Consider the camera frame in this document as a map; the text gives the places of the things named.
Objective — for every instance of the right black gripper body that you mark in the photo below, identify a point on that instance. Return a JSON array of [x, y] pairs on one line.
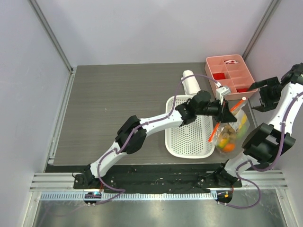
[[262, 95]]

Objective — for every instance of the white perforated plastic basket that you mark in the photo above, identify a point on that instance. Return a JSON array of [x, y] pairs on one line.
[[191, 141]]

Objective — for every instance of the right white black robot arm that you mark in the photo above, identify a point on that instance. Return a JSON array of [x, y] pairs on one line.
[[267, 142]]

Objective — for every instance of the red block in tray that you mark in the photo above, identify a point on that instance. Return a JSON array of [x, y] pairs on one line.
[[242, 89], [219, 76]]

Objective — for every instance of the orange fake fruit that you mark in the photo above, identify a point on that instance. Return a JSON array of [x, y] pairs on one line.
[[229, 147]]

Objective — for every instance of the clear zip top bag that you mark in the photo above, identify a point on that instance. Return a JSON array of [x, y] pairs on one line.
[[239, 106]]

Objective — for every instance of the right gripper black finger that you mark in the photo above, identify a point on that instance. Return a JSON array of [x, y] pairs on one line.
[[267, 82], [264, 107]]

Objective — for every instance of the white slotted cable duct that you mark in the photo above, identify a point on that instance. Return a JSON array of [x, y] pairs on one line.
[[92, 196]]

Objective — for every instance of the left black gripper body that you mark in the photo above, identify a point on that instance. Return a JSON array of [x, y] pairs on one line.
[[216, 110]]

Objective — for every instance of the green fake vegetable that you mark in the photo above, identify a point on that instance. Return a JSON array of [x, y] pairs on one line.
[[243, 127]]

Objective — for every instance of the red white item in tray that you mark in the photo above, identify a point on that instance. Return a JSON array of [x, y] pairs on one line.
[[231, 61]]

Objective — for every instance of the rolled white towel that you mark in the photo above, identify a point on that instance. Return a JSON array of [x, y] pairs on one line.
[[190, 83]]

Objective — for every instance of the yellow fake fruit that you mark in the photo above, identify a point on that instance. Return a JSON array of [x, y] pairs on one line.
[[222, 143]]

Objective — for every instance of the pink divided organizer tray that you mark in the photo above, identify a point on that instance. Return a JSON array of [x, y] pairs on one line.
[[237, 75]]

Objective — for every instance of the brown fake grape bunch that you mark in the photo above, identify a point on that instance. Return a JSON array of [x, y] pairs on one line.
[[227, 130]]

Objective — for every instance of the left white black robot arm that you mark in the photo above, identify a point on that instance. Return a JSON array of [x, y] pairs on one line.
[[131, 136]]

